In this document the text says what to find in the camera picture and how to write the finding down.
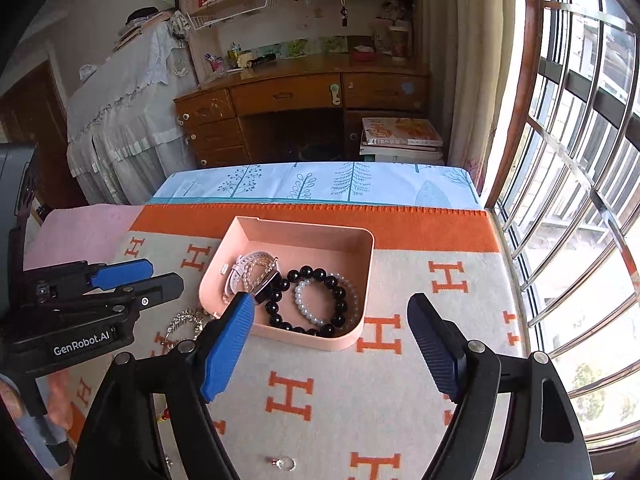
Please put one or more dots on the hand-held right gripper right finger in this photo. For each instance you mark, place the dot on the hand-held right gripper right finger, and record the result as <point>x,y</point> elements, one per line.
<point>435,350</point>

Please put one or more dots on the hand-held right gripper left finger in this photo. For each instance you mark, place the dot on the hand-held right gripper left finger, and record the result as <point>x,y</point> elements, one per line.
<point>227,345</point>

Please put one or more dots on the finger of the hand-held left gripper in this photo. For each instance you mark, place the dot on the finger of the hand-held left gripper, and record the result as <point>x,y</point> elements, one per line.
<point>122,272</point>
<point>155,290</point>

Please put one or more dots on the pink jewelry tray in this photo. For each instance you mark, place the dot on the pink jewelry tray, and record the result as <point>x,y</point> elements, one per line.
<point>300,245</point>

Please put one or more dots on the person's left hand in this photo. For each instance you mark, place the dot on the person's left hand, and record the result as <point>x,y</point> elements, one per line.
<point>60,400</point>

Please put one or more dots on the pink towel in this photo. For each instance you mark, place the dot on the pink towel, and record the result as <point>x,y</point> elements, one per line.
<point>85,235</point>

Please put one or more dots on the small red charm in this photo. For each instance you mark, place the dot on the small red charm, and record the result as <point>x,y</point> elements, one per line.
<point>163,415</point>

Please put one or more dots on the orange patterned blanket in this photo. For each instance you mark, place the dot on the orange patterned blanket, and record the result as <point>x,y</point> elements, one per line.
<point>325,410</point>

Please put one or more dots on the white lace cover cloth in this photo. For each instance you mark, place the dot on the white lace cover cloth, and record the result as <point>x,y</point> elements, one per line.
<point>125,110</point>

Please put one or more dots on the blue tree print sheet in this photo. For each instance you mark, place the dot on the blue tree print sheet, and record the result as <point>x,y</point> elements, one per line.
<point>400,185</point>

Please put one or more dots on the brown wooden door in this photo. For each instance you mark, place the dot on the brown wooden door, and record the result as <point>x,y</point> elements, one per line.
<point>35,125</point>

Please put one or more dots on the stack of magazines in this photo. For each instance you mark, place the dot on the stack of magazines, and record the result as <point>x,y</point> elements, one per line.
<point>400,135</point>

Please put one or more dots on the metal window grille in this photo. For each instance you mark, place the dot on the metal window grille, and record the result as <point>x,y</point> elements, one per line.
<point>575,160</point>

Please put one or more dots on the wooden desk with drawers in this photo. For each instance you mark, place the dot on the wooden desk with drawers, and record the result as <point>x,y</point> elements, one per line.
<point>285,92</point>

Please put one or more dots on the black flashlight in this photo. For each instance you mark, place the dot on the black flashlight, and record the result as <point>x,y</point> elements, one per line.
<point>261,60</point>

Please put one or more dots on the black hat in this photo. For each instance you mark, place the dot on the black hat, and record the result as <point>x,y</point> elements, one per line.
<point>141,14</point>

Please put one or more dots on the beige curtain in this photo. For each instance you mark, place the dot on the beige curtain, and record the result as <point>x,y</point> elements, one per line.
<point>470,85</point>

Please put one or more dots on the red tissue box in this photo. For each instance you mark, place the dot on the red tissue box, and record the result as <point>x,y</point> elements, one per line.
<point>363,55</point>

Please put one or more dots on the hanging keys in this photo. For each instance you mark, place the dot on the hanging keys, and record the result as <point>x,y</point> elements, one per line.
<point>344,15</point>

